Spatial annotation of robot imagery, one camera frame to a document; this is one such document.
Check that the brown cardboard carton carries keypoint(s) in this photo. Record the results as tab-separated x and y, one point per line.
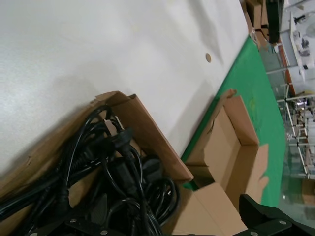
256	12
308	191

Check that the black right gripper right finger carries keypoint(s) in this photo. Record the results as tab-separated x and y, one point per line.
261	221

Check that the cardboard box with open lid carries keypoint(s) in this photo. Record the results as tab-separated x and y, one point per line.
152	132
231	152

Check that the round brown cardboard disc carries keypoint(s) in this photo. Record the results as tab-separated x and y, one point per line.
208	57

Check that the green table cloth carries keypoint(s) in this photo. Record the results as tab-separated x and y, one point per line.
253	81

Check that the metal frame rack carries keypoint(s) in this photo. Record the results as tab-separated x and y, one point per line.
286	99

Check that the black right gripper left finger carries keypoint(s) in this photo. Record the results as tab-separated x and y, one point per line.
81	228

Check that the white shelf unit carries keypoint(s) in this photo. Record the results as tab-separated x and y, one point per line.
295	49

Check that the black upright panel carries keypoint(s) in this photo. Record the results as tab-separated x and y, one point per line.
274	19

